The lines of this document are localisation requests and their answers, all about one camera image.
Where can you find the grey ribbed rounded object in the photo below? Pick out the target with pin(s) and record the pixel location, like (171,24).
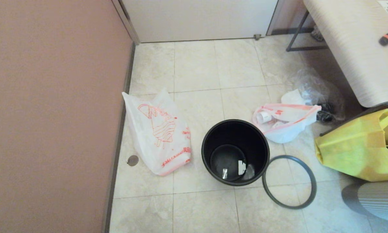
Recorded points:
(378,200)

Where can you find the white paper scrap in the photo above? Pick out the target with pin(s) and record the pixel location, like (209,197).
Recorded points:
(242,166)

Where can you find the yellow plastic bag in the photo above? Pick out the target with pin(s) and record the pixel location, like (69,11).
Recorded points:
(352,149)

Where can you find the white red bag with rubbish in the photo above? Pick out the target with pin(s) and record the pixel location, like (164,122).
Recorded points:
(284,132)

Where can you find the grey shoe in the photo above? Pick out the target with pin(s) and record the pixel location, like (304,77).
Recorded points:
(317,35)

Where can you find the wood grain table black frame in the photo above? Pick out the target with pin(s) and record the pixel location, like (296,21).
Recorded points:
(352,48)

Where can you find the white door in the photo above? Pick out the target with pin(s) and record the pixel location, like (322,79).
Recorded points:
(197,19)

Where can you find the black tangled item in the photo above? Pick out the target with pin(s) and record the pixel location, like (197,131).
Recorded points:
(326,113)

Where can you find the black round trash bin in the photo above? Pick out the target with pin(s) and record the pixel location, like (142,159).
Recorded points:
(213,142)

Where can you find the metal door stop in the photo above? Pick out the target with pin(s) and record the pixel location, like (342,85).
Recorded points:
(257,37)

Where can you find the small silver scrap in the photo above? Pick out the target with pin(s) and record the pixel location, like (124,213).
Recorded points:
(225,173)

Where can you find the clear crumpled plastic bag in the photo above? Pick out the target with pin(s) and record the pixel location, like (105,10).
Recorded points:
(320,87)

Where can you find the round metal floor drain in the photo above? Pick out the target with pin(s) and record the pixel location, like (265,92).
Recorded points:
(133,160)

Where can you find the white paper cup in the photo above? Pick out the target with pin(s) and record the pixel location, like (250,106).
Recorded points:
(264,117)

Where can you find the white bag with red print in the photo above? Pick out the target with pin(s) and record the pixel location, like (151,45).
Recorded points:
(155,142)

